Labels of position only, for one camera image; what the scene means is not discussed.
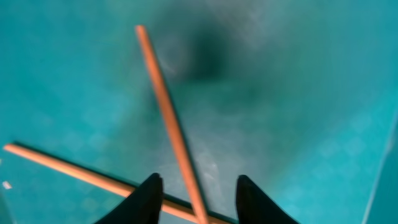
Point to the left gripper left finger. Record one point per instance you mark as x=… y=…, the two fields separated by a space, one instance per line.
x=143 y=206

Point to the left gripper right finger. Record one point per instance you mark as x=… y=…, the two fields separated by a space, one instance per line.
x=253 y=206

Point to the wooden chopstick with markings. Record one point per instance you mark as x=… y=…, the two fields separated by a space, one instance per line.
x=93 y=178

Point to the teal serving tray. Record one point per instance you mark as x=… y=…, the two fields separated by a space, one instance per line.
x=301 y=96

